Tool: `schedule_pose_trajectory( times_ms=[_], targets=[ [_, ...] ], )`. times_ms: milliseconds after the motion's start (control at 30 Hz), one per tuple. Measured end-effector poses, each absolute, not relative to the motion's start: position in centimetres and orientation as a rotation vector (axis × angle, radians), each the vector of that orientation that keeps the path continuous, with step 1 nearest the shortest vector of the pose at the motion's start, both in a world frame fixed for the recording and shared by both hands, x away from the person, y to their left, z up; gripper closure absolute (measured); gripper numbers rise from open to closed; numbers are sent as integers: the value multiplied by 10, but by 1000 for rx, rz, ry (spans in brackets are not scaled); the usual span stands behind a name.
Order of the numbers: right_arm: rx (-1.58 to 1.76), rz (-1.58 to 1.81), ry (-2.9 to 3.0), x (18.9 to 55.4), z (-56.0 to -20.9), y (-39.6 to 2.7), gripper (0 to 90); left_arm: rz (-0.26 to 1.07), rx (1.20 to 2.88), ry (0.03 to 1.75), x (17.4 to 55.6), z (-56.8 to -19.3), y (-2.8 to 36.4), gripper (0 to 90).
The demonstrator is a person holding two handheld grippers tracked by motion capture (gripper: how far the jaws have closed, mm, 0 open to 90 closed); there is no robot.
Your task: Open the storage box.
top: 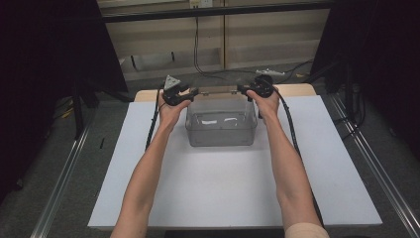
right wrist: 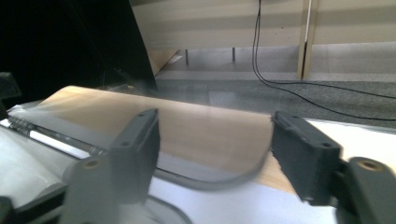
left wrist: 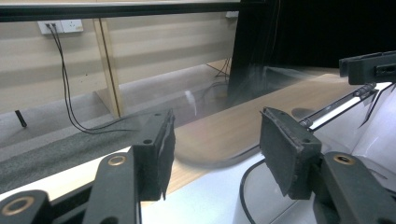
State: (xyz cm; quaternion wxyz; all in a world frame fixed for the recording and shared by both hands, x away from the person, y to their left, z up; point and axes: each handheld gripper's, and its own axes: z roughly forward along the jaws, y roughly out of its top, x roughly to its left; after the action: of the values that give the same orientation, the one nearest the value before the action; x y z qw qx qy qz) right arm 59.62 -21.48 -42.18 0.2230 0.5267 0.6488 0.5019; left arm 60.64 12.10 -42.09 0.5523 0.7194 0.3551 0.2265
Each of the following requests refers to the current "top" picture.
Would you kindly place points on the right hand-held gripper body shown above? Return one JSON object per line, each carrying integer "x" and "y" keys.
{"x": 263, "y": 86}

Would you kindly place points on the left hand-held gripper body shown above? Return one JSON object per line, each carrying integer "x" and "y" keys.
{"x": 173, "y": 91}

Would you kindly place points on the transparent grey plastic box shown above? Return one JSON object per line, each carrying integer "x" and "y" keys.
{"x": 221, "y": 132}

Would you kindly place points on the person's right hand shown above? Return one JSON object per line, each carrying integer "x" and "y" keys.
{"x": 268, "y": 105}

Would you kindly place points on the person's left hand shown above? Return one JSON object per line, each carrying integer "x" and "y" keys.
{"x": 171, "y": 115}

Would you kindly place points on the white power strip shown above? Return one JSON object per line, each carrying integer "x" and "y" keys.
{"x": 270, "y": 71}

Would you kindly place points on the wooden table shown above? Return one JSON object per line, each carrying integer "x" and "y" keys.
{"x": 297, "y": 89}

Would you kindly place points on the black metal stand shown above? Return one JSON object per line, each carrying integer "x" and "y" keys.
{"x": 79, "y": 109}

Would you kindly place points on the black curtain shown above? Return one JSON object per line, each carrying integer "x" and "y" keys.
{"x": 379, "y": 66}
{"x": 39, "y": 66}

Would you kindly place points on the beige sleeve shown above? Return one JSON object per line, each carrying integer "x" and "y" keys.
{"x": 307, "y": 231}

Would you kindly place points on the white wall socket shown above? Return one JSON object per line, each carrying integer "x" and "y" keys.
{"x": 201, "y": 3}

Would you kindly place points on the metal floor rail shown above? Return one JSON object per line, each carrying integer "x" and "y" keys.
{"x": 373, "y": 165}
{"x": 62, "y": 178}

